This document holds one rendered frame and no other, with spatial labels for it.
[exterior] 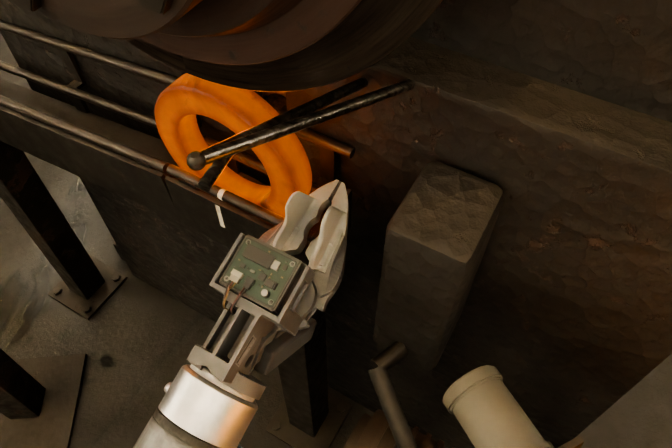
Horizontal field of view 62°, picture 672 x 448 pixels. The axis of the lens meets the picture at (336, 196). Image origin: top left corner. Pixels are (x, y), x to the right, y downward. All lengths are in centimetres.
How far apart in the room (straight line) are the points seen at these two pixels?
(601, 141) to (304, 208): 26
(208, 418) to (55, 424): 89
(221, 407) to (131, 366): 88
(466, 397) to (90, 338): 103
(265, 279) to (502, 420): 23
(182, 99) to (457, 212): 28
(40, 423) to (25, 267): 41
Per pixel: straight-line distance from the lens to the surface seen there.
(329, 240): 53
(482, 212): 50
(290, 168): 54
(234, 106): 53
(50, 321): 148
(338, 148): 59
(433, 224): 49
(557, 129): 49
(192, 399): 49
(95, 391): 136
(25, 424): 138
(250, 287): 48
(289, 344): 55
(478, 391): 54
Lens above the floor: 119
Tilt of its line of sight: 51 degrees down
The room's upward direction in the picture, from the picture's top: straight up
